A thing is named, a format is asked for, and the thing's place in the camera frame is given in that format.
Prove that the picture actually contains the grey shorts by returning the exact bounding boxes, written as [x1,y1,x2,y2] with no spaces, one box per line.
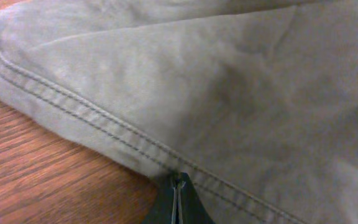
[0,0,358,223]

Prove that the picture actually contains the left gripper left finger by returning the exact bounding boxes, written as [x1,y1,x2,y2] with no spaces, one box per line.
[141,174,177,224]

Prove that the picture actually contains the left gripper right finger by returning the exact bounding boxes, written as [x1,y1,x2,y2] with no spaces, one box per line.
[176,172,215,224]

